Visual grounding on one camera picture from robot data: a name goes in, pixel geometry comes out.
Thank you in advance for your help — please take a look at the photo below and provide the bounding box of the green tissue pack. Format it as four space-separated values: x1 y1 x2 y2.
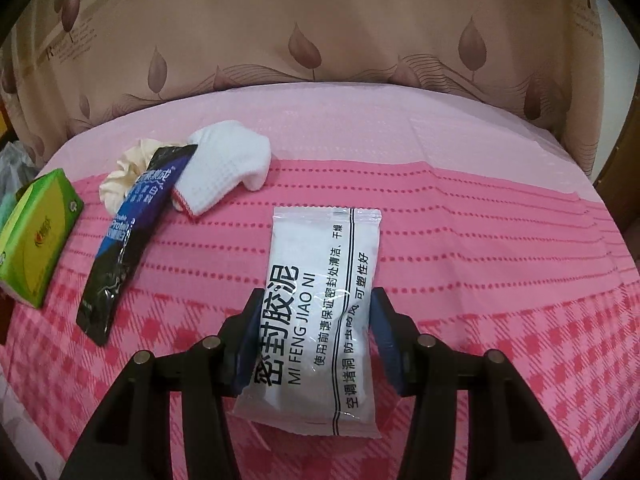
0 167 85 310

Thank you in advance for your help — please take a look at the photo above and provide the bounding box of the dark blue foil packet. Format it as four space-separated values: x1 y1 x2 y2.
75 143 200 347

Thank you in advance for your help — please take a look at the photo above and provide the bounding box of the beige leaf print curtain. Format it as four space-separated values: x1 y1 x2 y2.
0 0 602 162

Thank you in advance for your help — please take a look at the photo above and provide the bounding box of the grey plastic bag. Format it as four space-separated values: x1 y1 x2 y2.
0 140 42 197

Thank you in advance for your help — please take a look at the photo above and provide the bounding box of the white plastic packet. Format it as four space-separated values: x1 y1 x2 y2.
231 205 384 440

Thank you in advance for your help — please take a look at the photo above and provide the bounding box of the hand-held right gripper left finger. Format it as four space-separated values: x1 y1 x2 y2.
60 287 266 480

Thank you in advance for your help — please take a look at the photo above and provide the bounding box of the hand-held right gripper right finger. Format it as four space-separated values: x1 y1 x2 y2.
369 287 583 480

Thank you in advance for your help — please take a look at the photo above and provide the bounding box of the white knitted cloth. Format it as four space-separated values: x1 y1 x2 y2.
171 119 273 221

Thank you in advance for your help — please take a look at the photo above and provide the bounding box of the cream fabric scrunchie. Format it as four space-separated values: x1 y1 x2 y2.
98 137 174 214

